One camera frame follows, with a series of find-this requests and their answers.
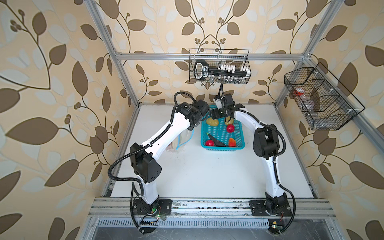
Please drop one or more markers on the yellow toy lemon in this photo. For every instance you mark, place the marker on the yellow toy lemon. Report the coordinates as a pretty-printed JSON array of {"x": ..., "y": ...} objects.
[{"x": 212, "y": 122}]

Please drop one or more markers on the black tool in basket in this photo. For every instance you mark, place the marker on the black tool in basket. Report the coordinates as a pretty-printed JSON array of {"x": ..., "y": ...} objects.
[{"x": 201, "y": 70}]

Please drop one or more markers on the white toy radish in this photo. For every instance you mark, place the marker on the white toy radish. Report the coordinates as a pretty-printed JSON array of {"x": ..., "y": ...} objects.
[{"x": 184, "y": 138}]

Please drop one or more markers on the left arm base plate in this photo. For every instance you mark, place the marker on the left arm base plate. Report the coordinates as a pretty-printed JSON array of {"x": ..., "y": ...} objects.
[{"x": 162, "y": 207}]

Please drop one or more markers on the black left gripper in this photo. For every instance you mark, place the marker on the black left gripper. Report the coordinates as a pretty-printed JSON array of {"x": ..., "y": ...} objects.
[{"x": 191, "y": 129}]

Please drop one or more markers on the dark toy eggplant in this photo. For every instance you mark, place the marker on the dark toy eggplant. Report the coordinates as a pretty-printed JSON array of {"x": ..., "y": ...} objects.
[{"x": 215, "y": 141}]

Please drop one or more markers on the red capped clear bottle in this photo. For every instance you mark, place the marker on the red capped clear bottle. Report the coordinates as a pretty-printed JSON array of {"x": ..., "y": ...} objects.
[{"x": 300, "y": 96}]

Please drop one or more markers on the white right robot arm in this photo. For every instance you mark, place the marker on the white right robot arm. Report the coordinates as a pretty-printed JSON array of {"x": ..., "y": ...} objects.
[{"x": 268, "y": 144}]

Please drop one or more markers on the clear zip top bag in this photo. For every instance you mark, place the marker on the clear zip top bag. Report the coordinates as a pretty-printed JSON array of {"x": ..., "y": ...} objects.
[{"x": 176, "y": 141}]

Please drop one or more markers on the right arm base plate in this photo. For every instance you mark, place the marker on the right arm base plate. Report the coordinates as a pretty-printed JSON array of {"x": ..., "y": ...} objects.
[{"x": 260, "y": 208}]

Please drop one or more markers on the back black wire basket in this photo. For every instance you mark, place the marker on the back black wire basket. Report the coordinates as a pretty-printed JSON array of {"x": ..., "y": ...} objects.
[{"x": 226, "y": 66}]

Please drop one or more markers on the red toy apple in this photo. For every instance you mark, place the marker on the red toy apple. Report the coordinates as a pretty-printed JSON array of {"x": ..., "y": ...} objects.
[{"x": 230, "y": 128}]

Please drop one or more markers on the yellow toy potato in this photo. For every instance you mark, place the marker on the yellow toy potato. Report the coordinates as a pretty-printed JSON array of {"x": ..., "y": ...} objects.
[{"x": 229, "y": 120}]

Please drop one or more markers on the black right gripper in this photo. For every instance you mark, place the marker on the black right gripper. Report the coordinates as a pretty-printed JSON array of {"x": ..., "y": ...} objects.
[{"x": 214, "y": 113}]

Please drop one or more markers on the teal plastic basket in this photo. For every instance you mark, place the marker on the teal plastic basket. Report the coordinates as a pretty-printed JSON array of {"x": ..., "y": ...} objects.
[{"x": 222, "y": 135}]

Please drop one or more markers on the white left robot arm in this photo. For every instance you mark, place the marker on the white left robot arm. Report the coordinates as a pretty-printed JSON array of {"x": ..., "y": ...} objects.
[{"x": 186, "y": 114}]

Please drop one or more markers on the side black wire basket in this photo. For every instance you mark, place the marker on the side black wire basket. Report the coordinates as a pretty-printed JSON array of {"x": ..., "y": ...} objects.
[{"x": 334, "y": 104}]

